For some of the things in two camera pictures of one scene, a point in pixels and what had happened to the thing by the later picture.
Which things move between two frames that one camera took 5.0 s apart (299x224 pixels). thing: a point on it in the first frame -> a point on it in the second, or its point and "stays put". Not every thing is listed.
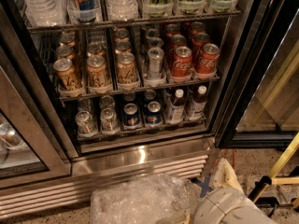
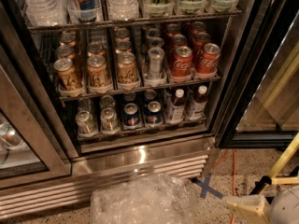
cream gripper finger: [224, 175] -> [249, 209]
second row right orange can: [122, 47] stays put
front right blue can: [154, 114] stays put
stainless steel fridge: [98, 81] stays put
